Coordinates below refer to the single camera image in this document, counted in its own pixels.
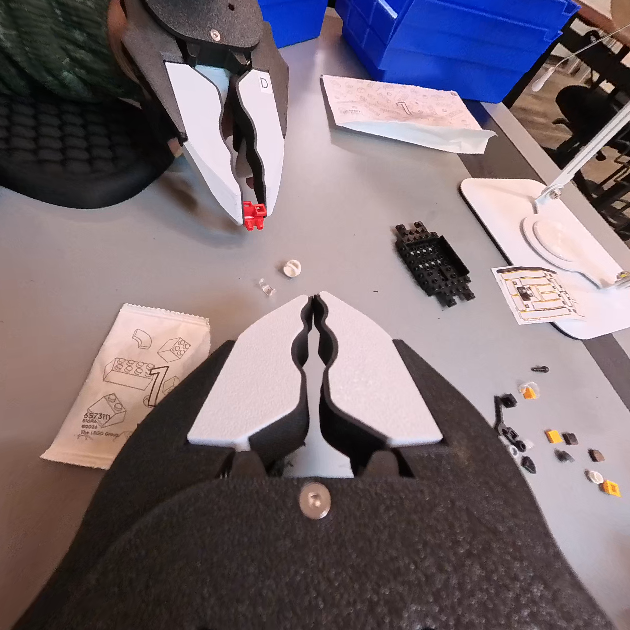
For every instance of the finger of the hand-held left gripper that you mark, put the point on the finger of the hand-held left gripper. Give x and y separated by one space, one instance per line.
202 128
268 133

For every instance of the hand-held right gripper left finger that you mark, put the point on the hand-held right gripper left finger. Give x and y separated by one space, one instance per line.
246 384

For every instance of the opened printed paper bag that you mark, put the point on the opened printed paper bag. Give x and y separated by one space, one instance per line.
393 108

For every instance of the grey desk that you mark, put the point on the grey desk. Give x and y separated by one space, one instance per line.
344 197

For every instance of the wood-top background desk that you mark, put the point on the wood-top background desk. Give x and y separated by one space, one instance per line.
600 10

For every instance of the small white paper bag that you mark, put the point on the small white paper bag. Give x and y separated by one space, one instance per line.
123 374

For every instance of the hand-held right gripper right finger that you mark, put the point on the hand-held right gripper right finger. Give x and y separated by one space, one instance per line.
379 384

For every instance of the person's left forearm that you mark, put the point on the person's left forearm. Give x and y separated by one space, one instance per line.
49 49

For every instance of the cluster of black yellow bricks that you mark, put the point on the cluster of black yellow bricks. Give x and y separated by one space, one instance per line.
552 436

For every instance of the white toy helmet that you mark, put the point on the white toy helmet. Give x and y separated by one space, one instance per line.
292 268

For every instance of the person's left hand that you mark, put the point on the person's left hand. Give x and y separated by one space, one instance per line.
115 39

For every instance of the red toy minifigure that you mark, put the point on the red toy minifigure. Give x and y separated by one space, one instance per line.
253 216

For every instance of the black office chair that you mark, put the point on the black office chair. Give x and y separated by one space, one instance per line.
576 103

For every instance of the yellow black sticker sheet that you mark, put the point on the yellow black sticker sheet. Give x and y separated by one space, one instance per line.
541 295

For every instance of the black toy chassis plate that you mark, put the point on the black toy chassis plate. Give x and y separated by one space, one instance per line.
433 266

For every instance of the clear toy visor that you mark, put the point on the clear toy visor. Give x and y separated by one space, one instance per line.
266 287

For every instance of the blue plastic bin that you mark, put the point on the blue plastic bin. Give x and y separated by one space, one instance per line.
443 39
295 19

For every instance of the white book stand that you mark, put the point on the white book stand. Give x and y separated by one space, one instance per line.
502 211

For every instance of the black honeycomb cushion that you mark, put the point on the black honeycomb cushion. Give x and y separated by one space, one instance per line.
74 157

